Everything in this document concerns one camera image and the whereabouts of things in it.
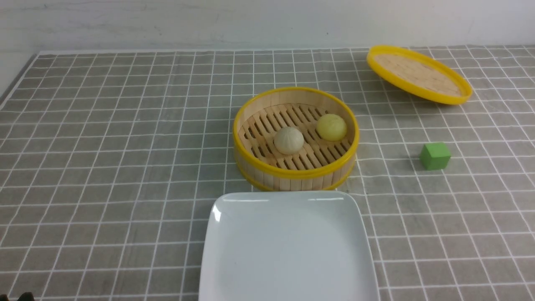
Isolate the yellow steamed bun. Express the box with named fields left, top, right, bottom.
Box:
left=316, top=114, right=347, bottom=142

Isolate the white steamed bun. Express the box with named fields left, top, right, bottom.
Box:
left=273, top=127, right=304, bottom=156

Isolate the white square plate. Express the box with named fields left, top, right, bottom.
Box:
left=199, top=191, right=380, bottom=301

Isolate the yellow rimmed bamboo steamer basket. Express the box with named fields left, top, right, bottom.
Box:
left=232, top=87, right=359, bottom=191

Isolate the grey checked tablecloth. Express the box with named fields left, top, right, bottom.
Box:
left=0, top=45, right=535, bottom=301

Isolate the yellow rimmed bamboo steamer lid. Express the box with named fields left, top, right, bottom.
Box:
left=367, top=45, right=473, bottom=105

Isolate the green cube block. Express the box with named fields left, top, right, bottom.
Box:
left=420, top=142, right=451, bottom=170

